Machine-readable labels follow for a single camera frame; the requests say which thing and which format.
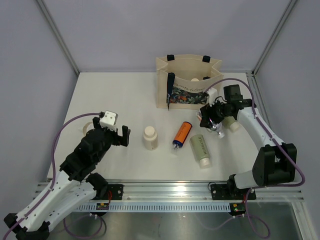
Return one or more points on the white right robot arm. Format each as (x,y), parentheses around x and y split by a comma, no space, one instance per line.
(275,161)

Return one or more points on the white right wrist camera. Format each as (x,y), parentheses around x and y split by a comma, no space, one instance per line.
(212,94)

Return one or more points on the slotted white cable duct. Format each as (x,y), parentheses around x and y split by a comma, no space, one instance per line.
(154,207)

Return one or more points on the orange blue spray bottle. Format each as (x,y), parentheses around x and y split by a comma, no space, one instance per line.
(181,136)

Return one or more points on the beige canvas tote bag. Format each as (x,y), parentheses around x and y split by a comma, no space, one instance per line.
(174,73)

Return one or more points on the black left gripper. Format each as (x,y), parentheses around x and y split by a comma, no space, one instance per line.
(119,140)

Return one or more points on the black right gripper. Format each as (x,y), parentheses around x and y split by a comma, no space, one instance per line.
(207,111)

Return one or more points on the cream bottle with round cap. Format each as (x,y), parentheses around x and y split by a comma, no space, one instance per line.
(150,138)

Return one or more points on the left aluminium frame post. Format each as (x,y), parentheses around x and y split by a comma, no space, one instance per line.
(44,10)

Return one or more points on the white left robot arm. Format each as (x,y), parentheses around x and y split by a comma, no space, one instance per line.
(72,184)

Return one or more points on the small sage green bottle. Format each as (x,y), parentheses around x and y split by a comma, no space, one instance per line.
(231,124)

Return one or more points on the right aluminium frame post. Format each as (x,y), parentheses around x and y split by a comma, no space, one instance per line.
(275,34)

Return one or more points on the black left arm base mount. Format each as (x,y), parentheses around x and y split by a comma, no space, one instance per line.
(112,191)

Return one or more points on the aluminium frame post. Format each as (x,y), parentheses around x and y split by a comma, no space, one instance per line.
(275,34)
(44,10)

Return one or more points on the sage green bottle white cap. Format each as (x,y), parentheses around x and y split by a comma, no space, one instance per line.
(200,151)

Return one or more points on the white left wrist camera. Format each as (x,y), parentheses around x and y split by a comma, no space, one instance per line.
(108,119)

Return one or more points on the shiny silver bottle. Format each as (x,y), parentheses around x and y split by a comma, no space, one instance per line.
(218,129)

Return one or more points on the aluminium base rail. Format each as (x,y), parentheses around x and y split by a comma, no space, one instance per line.
(195,191)

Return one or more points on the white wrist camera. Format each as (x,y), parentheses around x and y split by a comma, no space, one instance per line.
(212,94)
(108,119)

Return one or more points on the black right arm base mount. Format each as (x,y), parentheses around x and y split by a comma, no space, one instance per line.
(227,191)

